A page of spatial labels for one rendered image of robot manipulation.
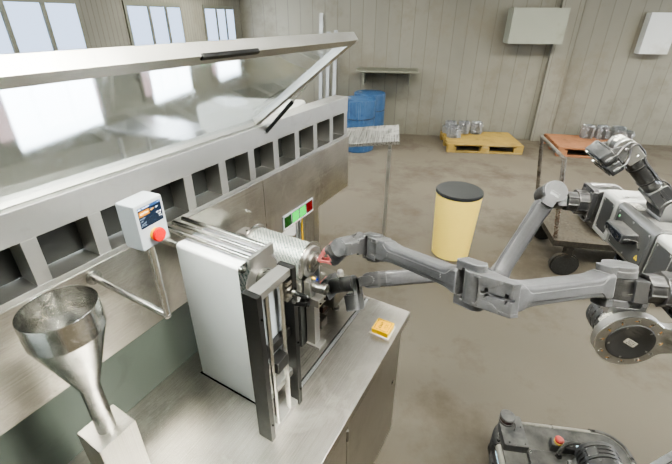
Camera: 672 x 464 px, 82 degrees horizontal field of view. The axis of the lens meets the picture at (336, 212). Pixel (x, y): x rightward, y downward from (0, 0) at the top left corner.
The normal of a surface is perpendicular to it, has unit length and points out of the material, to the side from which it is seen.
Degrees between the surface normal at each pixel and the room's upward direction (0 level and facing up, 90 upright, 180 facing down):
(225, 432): 0
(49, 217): 90
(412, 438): 0
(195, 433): 0
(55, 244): 90
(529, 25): 90
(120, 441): 90
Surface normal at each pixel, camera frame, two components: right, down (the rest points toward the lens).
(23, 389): 0.87, 0.23
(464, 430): 0.00, -0.89
